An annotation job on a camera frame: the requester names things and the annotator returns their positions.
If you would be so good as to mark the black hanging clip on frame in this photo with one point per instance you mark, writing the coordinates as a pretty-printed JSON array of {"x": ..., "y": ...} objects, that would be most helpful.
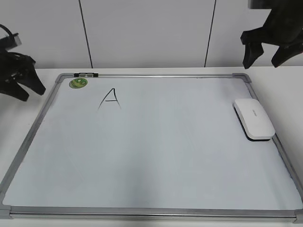
[{"x": 86, "y": 75}]

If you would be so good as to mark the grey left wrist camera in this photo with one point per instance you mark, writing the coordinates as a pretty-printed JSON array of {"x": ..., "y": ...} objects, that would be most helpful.
[{"x": 13, "y": 41}]

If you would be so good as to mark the white whiteboard eraser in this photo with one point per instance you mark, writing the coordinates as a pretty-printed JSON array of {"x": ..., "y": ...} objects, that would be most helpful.
[{"x": 254, "y": 119}]

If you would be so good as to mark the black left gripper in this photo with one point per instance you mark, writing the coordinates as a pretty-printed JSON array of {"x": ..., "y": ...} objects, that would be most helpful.
[{"x": 15, "y": 69}]

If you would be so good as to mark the grey framed whiteboard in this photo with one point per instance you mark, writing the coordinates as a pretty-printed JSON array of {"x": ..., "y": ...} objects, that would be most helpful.
[{"x": 149, "y": 146}]

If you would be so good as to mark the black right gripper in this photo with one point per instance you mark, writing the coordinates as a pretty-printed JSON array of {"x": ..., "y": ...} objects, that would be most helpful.
[{"x": 283, "y": 27}]

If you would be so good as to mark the round green sticker magnet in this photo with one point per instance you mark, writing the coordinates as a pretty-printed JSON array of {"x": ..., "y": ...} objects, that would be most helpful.
[{"x": 78, "y": 83}]

